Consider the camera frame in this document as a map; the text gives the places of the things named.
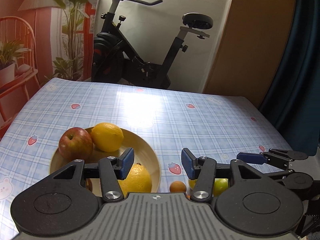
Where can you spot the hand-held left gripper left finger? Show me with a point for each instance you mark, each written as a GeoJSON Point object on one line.
{"type": "Point", "coordinates": [126, 162]}

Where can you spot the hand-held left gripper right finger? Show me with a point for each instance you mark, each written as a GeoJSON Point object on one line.
{"type": "Point", "coordinates": [188, 162]}

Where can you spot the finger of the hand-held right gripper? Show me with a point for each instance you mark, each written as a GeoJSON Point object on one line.
{"type": "Point", "coordinates": [250, 158]}
{"type": "Point", "coordinates": [277, 175]}

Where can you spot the large yellow-orange citrus fruit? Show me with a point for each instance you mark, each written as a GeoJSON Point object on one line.
{"type": "Point", "coordinates": [137, 177]}

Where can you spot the green apple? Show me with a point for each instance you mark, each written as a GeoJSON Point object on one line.
{"type": "Point", "coordinates": [221, 186]}
{"type": "Point", "coordinates": [192, 183]}

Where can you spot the wooden bowl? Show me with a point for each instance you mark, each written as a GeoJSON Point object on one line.
{"type": "Point", "coordinates": [140, 145]}

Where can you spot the small orange mandarin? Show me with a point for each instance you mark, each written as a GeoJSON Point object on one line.
{"type": "Point", "coordinates": [178, 187]}

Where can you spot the yellow lemon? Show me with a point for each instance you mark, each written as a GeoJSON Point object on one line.
{"type": "Point", "coordinates": [107, 137]}

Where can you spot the red apple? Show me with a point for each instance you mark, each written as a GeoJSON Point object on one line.
{"type": "Point", "coordinates": [75, 145]}

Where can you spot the grey fluffy rug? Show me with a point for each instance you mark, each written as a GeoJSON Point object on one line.
{"type": "Point", "coordinates": [313, 236]}

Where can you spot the dark blue curtain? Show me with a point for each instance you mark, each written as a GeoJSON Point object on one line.
{"type": "Point", "coordinates": [300, 80]}

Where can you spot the black exercise bike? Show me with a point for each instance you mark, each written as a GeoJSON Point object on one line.
{"type": "Point", "coordinates": [110, 60]}

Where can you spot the wooden wardrobe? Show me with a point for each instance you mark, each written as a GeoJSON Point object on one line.
{"type": "Point", "coordinates": [250, 42]}

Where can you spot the printed wall poster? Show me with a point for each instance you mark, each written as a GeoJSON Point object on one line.
{"type": "Point", "coordinates": [37, 42]}

